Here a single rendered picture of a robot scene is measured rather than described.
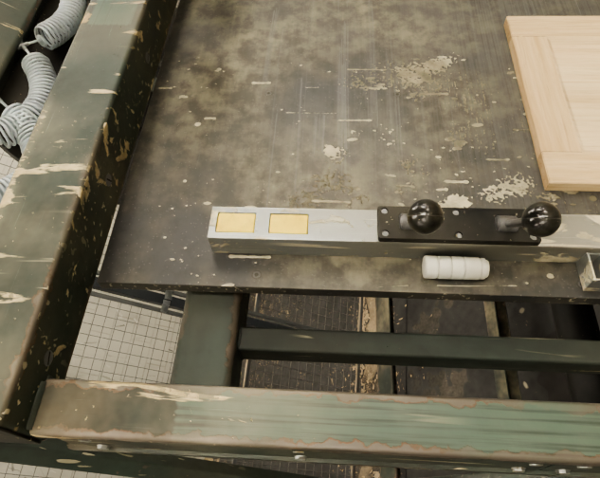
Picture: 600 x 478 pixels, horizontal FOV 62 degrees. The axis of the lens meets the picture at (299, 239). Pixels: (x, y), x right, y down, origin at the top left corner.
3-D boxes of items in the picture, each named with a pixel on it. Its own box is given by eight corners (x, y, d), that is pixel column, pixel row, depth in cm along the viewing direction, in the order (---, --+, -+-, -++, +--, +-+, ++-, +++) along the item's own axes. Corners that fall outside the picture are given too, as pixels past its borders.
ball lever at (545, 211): (518, 240, 63) (568, 237, 50) (487, 239, 63) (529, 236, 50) (518, 210, 63) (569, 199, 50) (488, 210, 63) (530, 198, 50)
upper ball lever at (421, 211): (422, 237, 64) (446, 234, 51) (392, 236, 64) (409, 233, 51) (423, 208, 64) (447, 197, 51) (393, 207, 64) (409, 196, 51)
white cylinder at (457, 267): (422, 282, 64) (484, 284, 64) (426, 271, 61) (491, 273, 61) (420, 262, 66) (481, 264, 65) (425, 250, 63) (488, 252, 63)
